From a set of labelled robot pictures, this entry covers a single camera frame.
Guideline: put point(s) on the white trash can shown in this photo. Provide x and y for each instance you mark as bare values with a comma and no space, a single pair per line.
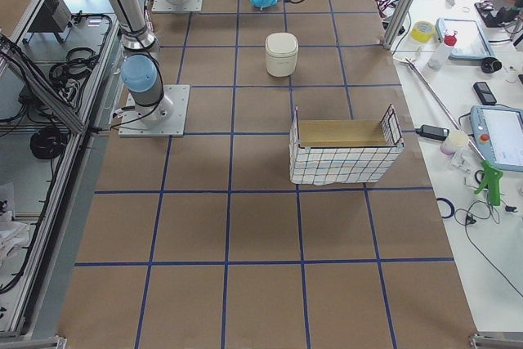
281,54

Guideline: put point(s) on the yellow tape roll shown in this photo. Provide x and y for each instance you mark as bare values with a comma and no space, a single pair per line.
422,31

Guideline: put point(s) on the red cap squeeze bottle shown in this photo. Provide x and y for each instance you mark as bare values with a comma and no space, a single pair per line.
442,53

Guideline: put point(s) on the teach pendant far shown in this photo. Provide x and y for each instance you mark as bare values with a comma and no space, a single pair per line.
472,44

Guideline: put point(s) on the teach pendant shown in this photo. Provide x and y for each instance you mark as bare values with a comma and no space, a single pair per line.
472,44
497,133

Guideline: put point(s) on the black power adapter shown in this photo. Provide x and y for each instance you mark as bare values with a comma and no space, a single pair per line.
432,132

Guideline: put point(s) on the grey control box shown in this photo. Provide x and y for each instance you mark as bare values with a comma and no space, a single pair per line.
53,17

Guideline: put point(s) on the white round container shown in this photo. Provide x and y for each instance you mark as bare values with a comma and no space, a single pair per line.
455,141

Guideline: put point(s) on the teach pendant near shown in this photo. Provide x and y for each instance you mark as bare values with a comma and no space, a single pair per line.
497,133

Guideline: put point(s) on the wire grid cardboard box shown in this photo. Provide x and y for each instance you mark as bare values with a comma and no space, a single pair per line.
324,152

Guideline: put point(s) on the green handled grabber tool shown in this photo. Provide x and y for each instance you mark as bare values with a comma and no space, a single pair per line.
491,175

